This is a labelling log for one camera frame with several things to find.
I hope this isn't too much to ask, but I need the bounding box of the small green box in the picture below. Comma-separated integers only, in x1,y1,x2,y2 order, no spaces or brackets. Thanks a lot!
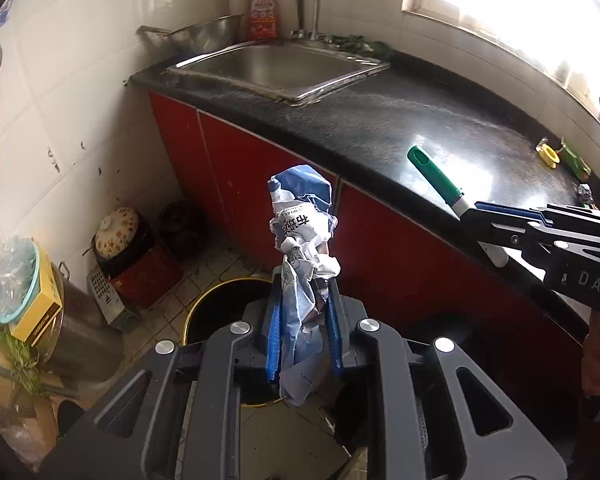
559,137,592,179

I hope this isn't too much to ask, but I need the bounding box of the yellow tape roll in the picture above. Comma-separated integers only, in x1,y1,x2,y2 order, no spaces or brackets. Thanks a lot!
535,142,564,166

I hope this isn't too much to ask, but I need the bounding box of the green chives bunch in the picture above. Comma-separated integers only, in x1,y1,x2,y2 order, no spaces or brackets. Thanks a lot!
0,332,52,402

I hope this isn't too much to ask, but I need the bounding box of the large metal pot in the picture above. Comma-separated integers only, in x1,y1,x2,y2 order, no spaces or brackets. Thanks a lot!
39,260,126,384

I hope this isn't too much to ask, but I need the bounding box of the stainless steel bowl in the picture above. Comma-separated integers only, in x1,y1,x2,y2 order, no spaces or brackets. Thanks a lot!
138,14,246,54

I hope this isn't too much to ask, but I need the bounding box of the dark green rag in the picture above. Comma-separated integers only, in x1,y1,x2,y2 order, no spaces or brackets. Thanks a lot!
325,33,396,61

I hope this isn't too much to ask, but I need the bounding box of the green white marker pen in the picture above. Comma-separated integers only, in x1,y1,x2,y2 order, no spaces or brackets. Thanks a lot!
406,145,510,269

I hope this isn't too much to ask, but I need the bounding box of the stainless steel sink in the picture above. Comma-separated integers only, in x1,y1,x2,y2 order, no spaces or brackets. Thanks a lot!
167,40,391,107

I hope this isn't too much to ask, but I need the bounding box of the teal plastic basin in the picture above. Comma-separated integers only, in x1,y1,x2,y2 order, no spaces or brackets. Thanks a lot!
0,232,42,334

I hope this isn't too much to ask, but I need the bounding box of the red detergent bottle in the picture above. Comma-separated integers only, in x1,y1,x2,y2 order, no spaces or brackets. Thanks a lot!
247,0,281,41

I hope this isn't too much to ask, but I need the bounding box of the chrome faucet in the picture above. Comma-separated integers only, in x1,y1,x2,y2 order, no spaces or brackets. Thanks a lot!
282,0,331,41

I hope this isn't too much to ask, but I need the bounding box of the cardboard box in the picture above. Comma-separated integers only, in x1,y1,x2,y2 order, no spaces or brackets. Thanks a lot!
0,334,62,463

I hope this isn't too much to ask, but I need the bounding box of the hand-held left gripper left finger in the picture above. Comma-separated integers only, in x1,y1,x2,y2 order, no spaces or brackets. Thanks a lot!
40,297,286,480

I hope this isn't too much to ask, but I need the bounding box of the red box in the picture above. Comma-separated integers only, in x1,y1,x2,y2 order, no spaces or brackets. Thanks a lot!
109,242,184,309

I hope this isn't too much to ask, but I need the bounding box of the person's right hand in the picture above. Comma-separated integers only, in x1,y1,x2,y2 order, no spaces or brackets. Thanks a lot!
580,319,600,399

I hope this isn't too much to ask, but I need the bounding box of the small black pot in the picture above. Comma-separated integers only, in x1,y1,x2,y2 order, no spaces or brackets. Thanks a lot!
157,201,206,261

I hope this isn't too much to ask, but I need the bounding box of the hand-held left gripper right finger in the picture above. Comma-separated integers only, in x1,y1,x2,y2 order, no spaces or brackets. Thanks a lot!
326,287,568,480

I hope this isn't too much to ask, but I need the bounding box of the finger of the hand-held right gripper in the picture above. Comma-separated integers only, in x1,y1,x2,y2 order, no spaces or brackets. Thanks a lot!
459,208,556,272
472,201,556,227

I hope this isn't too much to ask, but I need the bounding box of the grey grilled appliance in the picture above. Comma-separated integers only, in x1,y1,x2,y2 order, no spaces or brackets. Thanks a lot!
87,265,142,334

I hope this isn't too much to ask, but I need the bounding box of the black pot with floral lid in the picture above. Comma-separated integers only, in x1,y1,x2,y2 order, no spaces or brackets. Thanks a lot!
92,206,157,281

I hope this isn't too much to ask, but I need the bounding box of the black yellow-rimmed trash bin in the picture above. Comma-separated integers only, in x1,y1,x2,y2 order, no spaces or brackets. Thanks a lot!
182,275,301,409

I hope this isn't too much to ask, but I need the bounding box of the yellow box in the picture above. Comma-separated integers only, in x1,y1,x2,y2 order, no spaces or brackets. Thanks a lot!
9,259,66,346

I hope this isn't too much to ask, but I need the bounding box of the red kitchen cabinet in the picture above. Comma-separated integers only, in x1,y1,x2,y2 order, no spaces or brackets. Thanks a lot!
147,91,592,361

